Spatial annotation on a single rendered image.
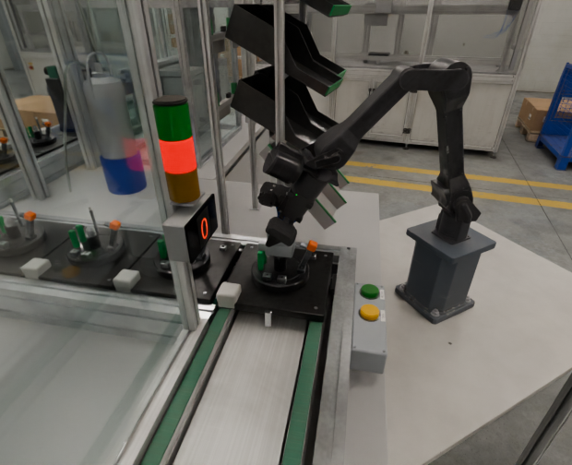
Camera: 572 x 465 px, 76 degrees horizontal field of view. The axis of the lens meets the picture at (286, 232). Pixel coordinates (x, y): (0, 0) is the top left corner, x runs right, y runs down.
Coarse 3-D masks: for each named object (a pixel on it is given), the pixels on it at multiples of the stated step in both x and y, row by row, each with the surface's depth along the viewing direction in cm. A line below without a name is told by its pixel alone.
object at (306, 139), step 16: (240, 80) 92; (256, 80) 102; (272, 80) 101; (240, 96) 94; (256, 96) 92; (272, 96) 104; (288, 96) 102; (240, 112) 96; (256, 112) 94; (272, 112) 92; (288, 112) 104; (304, 112) 103; (272, 128) 95; (288, 128) 93; (304, 128) 105; (304, 144) 94
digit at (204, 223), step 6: (204, 210) 63; (198, 216) 61; (204, 216) 63; (198, 222) 61; (204, 222) 63; (198, 228) 61; (204, 228) 63; (198, 234) 61; (204, 234) 64; (210, 234) 67; (204, 240) 64
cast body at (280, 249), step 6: (258, 246) 86; (264, 246) 86; (270, 246) 84; (276, 246) 83; (282, 246) 83; (288, 246) 83; (294, 246) 86; (270, 252) 84; (276, 252) 84; (282, 252) 84; (288, 252) 84
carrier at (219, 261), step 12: (216, 240) 103; (204, 252) 95; (216, 252) 98; (228, 252) 98; (192, 264) 90; (204, 264) 91; (216, 264) 94; (228, 264) 94; (204, 276) 89; (216, 276) 89; (204, 288) 86; (216, 288) 86; (204, 300) 83
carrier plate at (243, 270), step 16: (240, 256) 96; (256, 256) 96; (320, 256) 96; (240, 272) 91; (320, 272) 91; (256, 288) 86; (304, 288) 86; (320, 288) 86; (240, 304) 81; (256, 304) 81; (272, 304) 81; (288, 304) 81; (304, 304) 81; (320, 304) 81; (320, 320) 79
